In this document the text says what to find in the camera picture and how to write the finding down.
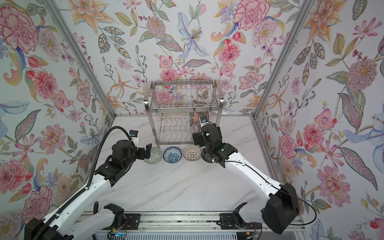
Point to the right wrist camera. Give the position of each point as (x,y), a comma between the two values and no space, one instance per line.
(203,120)

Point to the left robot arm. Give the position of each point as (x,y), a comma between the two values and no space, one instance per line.
(62,223)

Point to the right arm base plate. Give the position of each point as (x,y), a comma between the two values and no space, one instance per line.
(231,221)

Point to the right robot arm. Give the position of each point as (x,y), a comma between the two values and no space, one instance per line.
(279,205)

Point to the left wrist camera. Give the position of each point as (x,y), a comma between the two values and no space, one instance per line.
(134,137)

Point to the green leaf pattern bowl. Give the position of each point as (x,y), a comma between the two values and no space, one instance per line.
(206,115)

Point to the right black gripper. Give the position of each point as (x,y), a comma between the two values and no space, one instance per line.
(198,139)

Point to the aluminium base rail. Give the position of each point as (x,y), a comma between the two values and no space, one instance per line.
(185,222)

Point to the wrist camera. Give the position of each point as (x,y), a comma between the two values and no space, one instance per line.
(203,120)
(134,137)

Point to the white brown lattice bowl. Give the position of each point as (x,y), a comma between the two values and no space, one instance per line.
(192,153)

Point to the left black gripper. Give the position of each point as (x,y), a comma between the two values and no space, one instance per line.
(142,155)

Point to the grey green floral bowl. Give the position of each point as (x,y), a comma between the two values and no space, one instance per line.
(156,156)

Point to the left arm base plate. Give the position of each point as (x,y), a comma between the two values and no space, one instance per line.
(126,221)

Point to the steel two-tier dish rack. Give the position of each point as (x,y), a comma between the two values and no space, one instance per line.
(169,104)

